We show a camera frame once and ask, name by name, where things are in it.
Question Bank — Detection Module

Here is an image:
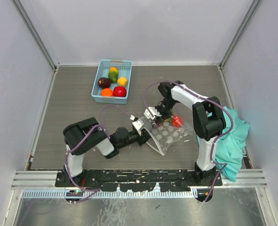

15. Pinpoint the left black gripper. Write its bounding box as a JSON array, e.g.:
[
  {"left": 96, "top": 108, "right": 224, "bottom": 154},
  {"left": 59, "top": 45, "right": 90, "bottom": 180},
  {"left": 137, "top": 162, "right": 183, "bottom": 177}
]
[{"left": 118, "top": 128, "right": 153, "bottom": 149}]

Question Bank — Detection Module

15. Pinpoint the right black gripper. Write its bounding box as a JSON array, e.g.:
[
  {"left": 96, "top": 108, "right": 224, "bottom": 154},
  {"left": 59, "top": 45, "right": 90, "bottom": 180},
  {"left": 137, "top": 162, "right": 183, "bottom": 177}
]
[{"left": 153, "top": 99, "right": 177, "bottom": 123}]

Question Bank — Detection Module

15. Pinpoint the clear zip top bag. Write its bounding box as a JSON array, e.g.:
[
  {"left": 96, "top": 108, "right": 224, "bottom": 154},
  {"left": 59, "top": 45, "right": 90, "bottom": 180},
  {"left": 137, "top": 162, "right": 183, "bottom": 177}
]
[{"left": 141, "top": 116, "right": 193, "bottom": 156}]

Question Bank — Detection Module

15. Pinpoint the red fake apple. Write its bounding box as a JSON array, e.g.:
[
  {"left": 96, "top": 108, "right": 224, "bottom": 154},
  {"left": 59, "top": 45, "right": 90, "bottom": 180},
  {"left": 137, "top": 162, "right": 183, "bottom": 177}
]
[{"left": 113, "top": 86, "right": 127, "bottom": 97}]

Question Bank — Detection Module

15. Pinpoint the orange fake fruit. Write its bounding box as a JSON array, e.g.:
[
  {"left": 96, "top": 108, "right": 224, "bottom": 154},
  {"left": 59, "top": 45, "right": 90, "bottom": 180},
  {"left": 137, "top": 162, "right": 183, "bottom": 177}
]
[{"left": 101, "top": 88, "right": 114, "bottom": 97}]

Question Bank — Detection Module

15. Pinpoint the yellow fake peach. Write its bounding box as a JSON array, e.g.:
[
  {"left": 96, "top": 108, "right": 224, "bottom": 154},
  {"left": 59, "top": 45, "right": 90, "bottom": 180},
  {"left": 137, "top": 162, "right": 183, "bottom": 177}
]
[{"left": 117, "top": 77, "right": 128, "bottom": 87}]

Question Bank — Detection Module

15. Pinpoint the dark purple fake fruit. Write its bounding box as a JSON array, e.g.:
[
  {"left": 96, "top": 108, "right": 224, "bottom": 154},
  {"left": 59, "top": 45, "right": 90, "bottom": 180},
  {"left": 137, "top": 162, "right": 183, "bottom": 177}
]
[{"left": 97, "top": 77, "right": 111, "bottom": 89}]

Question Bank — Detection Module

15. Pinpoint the green orange fake mango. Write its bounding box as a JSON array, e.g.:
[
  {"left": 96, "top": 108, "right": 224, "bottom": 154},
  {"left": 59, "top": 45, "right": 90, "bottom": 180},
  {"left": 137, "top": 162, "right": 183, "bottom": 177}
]
[{"left": 108, "top": 66, "right": 119, "bottom": 83}]

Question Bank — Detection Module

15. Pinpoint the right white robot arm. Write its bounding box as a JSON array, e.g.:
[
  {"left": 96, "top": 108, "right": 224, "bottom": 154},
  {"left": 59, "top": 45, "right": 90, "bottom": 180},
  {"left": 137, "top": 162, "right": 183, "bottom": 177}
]
[{"left": 151, "top": 81, "right": 226, "bottom": 186}]

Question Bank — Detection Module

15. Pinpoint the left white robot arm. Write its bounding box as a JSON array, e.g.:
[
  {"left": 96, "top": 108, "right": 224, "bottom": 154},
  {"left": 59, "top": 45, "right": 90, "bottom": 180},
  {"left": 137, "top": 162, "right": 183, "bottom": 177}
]
[{"left": 63, "top": 117, "right": 151, "bottom": 186}]

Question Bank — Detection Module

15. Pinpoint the small red fake fruit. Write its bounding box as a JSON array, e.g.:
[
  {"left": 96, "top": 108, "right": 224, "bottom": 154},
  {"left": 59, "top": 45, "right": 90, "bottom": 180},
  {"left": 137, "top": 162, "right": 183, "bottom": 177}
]
[{"left": 171, "top": 114, "right": 183, "bottom": 128}]

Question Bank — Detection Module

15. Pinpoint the light blue plastic basket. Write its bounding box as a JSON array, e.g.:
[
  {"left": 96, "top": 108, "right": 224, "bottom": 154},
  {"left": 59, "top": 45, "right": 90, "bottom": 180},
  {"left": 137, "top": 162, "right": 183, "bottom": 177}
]
[{"left": 91, "top": 59, "right": 132, "bottom": 105}]

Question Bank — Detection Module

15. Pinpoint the teal cloth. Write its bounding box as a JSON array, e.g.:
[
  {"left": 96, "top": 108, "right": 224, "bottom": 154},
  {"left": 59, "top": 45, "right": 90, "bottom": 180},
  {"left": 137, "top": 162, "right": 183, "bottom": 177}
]
[{"left": 215, "top": 106, "right": 250, "bottom": 182}]

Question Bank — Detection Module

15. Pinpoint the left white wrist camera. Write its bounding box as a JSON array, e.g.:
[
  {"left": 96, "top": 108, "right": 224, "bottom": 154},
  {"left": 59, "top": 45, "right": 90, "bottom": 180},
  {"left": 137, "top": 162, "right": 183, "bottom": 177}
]
[{"left": 130, "top": 115, "right": 144, "bottom": 132}]

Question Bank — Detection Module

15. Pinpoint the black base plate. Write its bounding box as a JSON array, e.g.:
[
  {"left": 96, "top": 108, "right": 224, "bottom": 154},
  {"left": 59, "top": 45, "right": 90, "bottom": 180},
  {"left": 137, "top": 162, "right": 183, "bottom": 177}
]
[{"left": 55, "top": 168, "right": 223, "bottom": 193}]

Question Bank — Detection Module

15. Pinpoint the grey slotted cable duct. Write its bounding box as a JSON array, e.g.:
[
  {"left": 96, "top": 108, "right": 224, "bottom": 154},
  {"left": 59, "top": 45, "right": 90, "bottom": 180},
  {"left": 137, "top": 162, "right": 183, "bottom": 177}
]
[{"left": 21, "top": 189, "right": 198, "bottom": 199}]

